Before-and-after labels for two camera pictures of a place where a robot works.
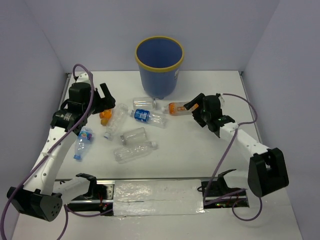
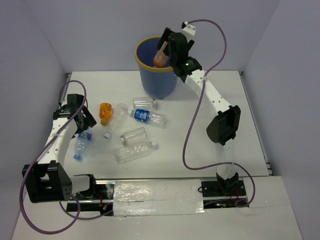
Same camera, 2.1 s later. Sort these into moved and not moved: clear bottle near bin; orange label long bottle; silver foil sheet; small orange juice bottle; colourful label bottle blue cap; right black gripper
Moved: right black gripper; orange label long bottle
Not moved: clear bottle near bin; small orange juice bottle; silver foil sheet; colourful label bottle blue cap
